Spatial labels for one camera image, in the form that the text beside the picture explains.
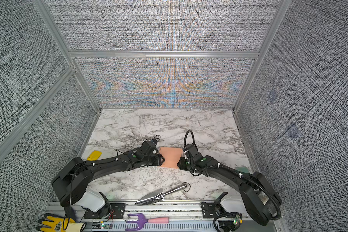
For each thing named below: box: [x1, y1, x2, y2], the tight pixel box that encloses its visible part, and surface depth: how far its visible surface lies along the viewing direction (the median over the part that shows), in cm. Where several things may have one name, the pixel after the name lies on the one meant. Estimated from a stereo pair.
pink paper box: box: [159, 146, 184, 169], surface depth 87 cm
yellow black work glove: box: [36, 213, 87, 232], surface depth 69 cm
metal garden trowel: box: [134, 182, 191, 206], surface depth 80 cm
